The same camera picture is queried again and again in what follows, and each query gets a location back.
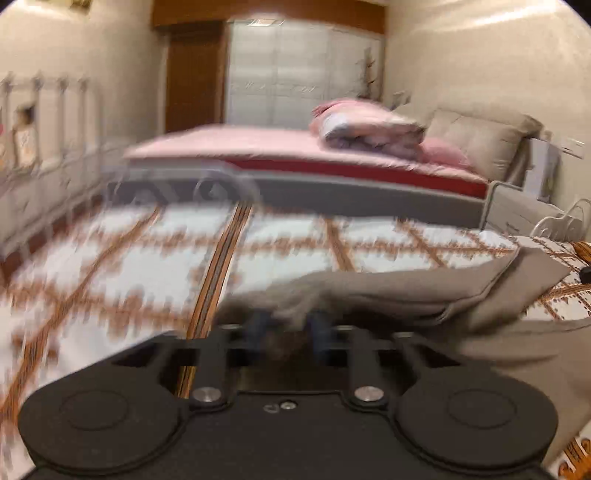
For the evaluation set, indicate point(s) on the folded pink quilt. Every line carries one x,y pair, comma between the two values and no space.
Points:
361,125

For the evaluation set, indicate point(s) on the pink pillow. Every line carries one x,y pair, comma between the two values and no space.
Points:
439,152

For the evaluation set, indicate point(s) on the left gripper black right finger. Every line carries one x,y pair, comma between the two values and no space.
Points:
381,369

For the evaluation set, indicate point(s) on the white bedside cabinet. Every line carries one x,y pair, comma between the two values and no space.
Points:
509,210

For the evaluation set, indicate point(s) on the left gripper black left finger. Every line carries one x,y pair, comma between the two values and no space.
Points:
166,373

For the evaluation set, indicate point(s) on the white orange patterned bedspread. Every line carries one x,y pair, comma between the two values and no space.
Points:
131,273

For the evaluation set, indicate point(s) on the white sliding wardrobe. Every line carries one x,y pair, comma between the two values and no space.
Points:
279,70

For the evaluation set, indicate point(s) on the pink bed with grey frame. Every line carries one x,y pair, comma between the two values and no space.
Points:
291,170

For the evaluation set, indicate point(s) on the grey-beige pants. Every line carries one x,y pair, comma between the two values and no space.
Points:
476,311

